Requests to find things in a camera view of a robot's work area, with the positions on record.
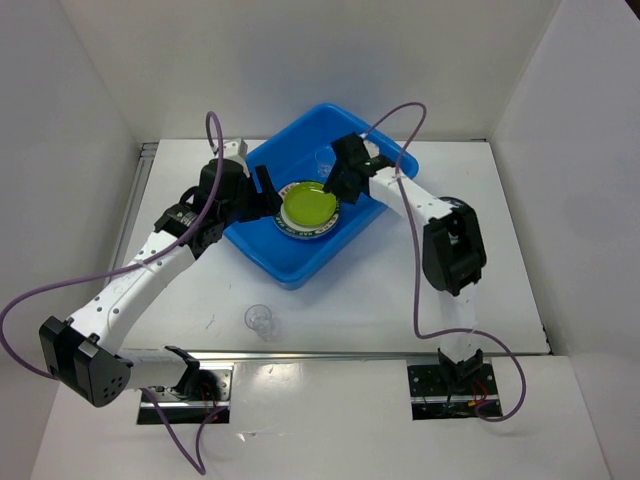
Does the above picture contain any lime green plate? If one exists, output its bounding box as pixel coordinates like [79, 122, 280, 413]
[281, 181, 339, 228]

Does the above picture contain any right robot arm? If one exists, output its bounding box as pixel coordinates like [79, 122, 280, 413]
[324, 133, 487, 393]

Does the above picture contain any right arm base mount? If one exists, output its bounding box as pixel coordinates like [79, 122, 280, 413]
[407, 363, 503, 421]

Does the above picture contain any clear plastic cup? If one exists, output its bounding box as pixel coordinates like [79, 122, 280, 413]
[315, 146, 336, 181]
[244, 304, 274, 341]

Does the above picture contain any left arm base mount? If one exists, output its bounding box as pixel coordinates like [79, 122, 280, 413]
[149, 361, 234, 425]

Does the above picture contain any aluminium rail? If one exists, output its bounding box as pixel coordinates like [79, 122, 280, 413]
[84, 348, 551, 362]
[108, 142, 159, 271]

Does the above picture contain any white plate dark teal rim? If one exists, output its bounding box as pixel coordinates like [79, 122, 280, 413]
[273, 182, 341, 240]

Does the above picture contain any purple cable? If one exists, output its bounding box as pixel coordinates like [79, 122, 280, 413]
[0, 111, 236, 474]
[362, 102, 527, 424]

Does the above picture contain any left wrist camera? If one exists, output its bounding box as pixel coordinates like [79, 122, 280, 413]
[223, 138, 248, 163]

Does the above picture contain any blue plastic bin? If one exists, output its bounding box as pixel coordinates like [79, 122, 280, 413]
[196, 102, 421, 293]

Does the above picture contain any aluminium front rail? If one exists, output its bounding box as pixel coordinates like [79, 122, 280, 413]
[84, 348, 551, 362]

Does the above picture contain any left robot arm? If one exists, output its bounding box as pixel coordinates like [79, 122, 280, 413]
[39, 159, 282, 407]

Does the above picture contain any aluminium left rail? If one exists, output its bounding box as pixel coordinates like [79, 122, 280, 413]
[108, 142, 159, 271]

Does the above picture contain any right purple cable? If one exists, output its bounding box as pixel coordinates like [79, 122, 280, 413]
[362, 102, 527, 424]

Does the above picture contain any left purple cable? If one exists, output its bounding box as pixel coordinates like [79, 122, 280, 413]
[0, 111, 236, 474]

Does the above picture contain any clear plastic cup on table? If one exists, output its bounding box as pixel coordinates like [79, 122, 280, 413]
[244, 304, 274, 341]

